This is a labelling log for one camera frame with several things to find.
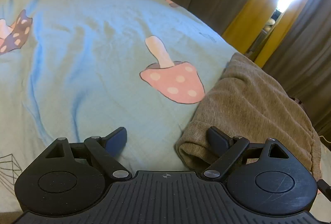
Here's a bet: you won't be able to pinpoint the light blue mushroom bedsheet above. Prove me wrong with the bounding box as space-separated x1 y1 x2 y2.
1 0 237 222

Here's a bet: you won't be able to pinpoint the grey sweatpants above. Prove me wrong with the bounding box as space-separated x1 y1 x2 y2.
175 53 322 180

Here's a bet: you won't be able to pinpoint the yellow curtain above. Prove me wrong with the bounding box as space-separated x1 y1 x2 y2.
222 0 308 67

